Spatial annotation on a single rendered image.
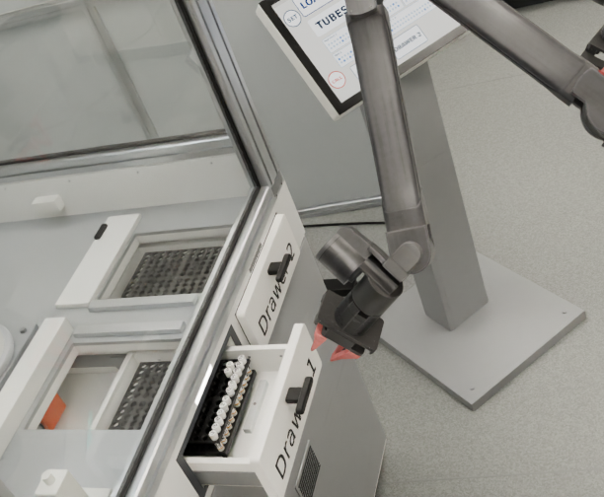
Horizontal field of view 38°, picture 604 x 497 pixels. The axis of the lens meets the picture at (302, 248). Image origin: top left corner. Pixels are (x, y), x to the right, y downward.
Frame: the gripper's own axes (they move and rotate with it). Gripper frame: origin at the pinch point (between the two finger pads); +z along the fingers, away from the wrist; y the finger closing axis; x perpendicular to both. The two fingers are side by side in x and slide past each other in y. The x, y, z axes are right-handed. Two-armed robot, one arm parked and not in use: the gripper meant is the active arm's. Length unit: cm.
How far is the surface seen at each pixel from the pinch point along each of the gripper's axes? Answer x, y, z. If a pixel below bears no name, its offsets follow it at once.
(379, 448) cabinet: -46, -44, 78
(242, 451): 9.0, 2.0, 22.0
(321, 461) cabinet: -19, -22, 55
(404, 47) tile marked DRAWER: -91, 4, -1
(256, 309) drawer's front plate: -18.1, 9.4, 20.0
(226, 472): 15.9, 3.8, 18.7
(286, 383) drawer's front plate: 1.6, 1.6, 9.7
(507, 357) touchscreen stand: -84, -69, 63
